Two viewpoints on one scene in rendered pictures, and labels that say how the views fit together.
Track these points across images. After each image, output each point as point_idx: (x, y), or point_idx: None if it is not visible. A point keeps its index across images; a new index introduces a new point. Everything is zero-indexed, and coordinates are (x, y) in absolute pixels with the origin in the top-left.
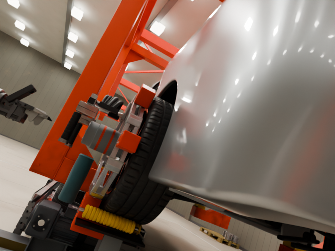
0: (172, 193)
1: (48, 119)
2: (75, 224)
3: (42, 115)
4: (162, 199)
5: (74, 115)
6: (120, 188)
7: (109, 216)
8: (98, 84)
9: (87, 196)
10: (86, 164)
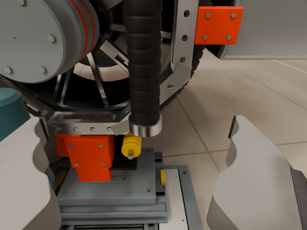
0: None
1: (47, 132)
2: (136, 168)
3: (44, 158)
4: None
5: (161, 22)
6: (180, 92)
7: None
8: None
9: (108, 139)
10: (26, 109)
